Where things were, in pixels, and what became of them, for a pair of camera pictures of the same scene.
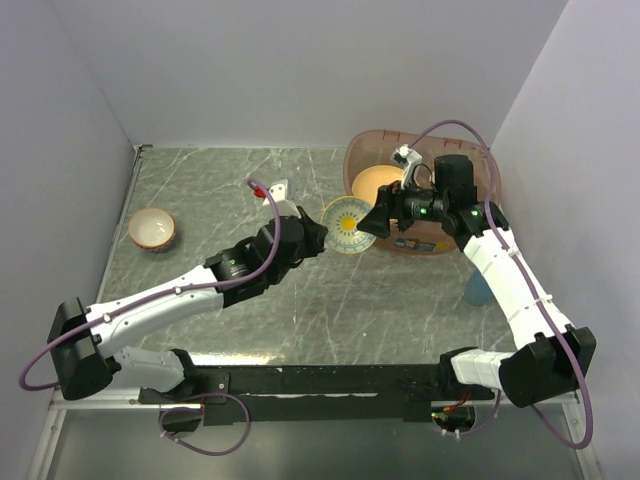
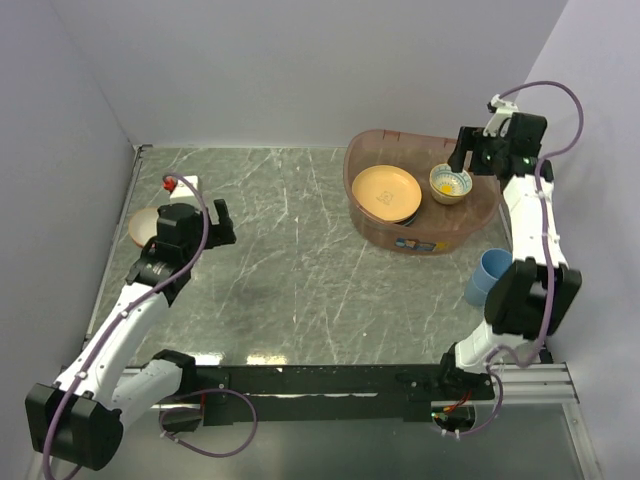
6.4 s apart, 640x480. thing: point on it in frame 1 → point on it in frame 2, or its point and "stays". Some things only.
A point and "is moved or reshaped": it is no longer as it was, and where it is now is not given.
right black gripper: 390,204 → 472,138
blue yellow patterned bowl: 341,216 is moved or reshaped
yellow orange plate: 368,179 stays
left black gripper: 315,234 → 219,233
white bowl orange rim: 152,230 stays
